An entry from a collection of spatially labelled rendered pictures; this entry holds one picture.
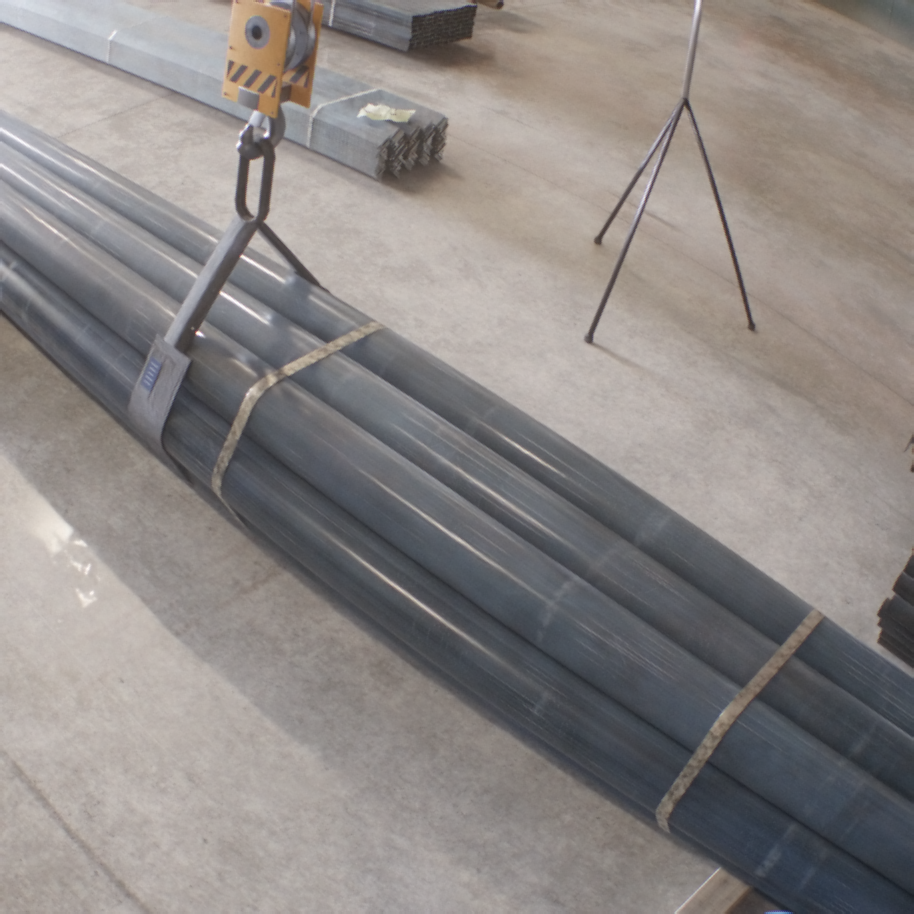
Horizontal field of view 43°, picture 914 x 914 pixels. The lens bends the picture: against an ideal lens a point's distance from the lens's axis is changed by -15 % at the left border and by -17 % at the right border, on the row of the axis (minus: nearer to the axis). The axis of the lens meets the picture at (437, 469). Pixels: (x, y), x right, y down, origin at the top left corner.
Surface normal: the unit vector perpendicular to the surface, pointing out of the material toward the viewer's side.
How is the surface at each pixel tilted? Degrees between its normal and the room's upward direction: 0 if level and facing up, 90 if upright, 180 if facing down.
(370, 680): 0
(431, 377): 26
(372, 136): 45
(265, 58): 90
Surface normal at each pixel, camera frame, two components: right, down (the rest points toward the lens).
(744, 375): 0.11, -0.76
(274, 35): -0.68, 0.41
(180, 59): -0.40, -0.25
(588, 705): -0.11, -0.58
